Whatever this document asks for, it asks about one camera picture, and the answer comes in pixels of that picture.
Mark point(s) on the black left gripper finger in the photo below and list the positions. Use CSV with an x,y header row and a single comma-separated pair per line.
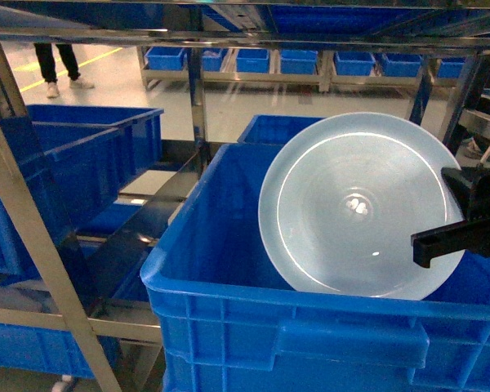
x,y
473,236

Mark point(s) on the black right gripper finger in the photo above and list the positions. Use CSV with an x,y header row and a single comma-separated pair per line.
x,y
471,188

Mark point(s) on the light blue round tray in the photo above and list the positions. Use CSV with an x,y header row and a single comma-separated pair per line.
x,y
342,199

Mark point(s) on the steel shelf rack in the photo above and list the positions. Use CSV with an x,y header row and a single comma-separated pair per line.
x,y
103,298

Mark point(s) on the large blue shelf crate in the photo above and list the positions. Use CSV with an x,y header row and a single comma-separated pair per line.
x,y
231,323

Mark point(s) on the blue shelf crate left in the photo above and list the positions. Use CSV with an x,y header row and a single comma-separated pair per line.
x,y
93,152

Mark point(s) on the blue crate behind target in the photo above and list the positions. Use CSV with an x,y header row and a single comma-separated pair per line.
x,y
274,129

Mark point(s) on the blue crate bottom left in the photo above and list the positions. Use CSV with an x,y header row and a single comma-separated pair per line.
x,y
42,350

